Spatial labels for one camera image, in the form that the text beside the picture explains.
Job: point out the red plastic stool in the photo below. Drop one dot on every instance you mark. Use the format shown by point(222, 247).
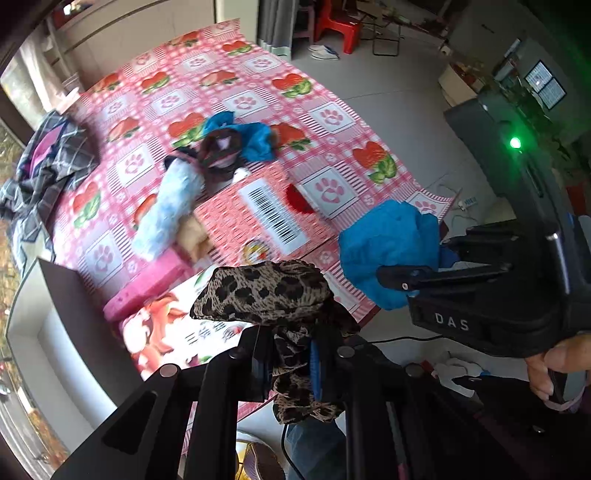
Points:
point(333, 18)

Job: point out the navy plaid folded garment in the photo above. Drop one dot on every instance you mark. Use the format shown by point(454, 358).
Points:
point(58, 158)

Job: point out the white slippers on floor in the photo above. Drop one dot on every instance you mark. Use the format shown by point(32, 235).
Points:
point(323, 52)

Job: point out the red patterned tissue box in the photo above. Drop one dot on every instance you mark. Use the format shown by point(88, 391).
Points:
point(250, 221)

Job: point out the grey open cardboard box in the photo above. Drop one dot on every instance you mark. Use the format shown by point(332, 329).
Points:
point(73, 367)

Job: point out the light blue fluffy cloth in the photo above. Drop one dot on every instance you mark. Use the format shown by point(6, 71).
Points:
point(181, 185)

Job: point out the pink strawberry paw tablecloth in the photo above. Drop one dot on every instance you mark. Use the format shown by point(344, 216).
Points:
point(338, 167)

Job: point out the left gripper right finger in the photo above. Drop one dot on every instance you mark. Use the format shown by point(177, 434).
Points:
point(397, 427)

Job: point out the leopard print scrunchie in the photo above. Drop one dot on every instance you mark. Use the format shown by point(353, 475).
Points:
point(293, 299)

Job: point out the blue cloth front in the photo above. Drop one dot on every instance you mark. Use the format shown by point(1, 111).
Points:
point(391, 234)

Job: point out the white power strip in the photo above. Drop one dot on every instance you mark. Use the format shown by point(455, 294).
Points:
point(467, 203)

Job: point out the person right hand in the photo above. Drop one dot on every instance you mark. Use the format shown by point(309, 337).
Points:
point(569, 356)

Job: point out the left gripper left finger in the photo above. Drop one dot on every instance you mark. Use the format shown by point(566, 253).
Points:
point(181, 423)

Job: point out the beige small sock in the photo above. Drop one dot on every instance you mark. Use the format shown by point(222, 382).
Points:
point(191, 240)

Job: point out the small dark striped sock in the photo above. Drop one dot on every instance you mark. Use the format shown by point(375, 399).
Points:
point(184, 154)

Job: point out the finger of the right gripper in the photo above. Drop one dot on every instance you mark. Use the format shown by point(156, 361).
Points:
point(415, 279)

